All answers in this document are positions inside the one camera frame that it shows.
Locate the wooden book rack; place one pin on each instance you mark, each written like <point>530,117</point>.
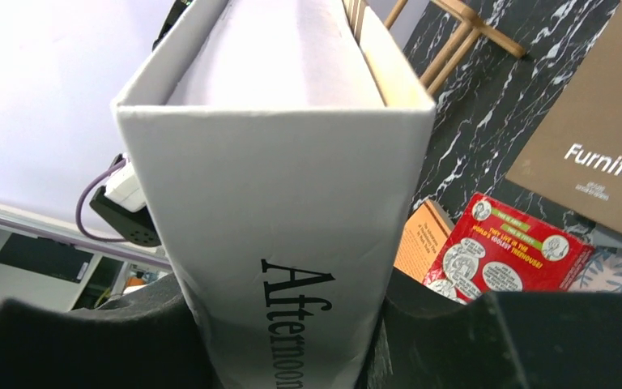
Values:
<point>471,28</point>

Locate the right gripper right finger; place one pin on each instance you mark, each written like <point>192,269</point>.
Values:
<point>500,340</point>

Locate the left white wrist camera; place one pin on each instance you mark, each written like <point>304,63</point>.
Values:
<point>123,188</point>

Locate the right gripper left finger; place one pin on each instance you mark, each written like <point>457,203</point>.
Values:
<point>145,339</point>

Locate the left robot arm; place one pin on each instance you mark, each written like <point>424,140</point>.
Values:
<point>133,227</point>

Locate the orange paperback book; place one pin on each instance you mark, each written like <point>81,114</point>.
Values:
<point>423,237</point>

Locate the aluminium front rail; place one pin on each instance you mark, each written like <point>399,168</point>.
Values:
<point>31,224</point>

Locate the floral patterned book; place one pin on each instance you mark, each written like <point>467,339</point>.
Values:
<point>602,273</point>

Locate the brown Decorate Furniture book box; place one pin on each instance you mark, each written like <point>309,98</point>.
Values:
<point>574,157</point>

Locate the red comic treehouse book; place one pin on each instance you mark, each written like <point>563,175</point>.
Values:
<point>497,248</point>

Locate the white Afternoon tea book box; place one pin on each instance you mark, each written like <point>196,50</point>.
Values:
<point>278,145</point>

